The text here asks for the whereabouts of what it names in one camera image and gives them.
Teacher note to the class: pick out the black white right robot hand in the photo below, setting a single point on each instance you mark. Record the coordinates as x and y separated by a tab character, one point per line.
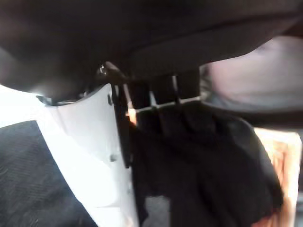
142	35

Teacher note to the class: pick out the black garment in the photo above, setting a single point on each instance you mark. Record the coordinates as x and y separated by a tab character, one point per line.
201	165

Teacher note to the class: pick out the rectangular wicker laundry basket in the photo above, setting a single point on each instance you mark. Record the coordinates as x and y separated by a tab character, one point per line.
284	170

